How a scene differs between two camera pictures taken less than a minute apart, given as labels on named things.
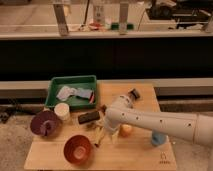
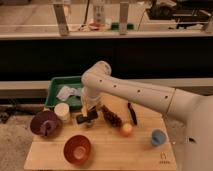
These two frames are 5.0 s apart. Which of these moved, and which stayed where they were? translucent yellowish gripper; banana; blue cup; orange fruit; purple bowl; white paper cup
Moved: banana; translucent yellowish gripper
Stayed: purple bowl; blue cup; white paper cup; orange fruit
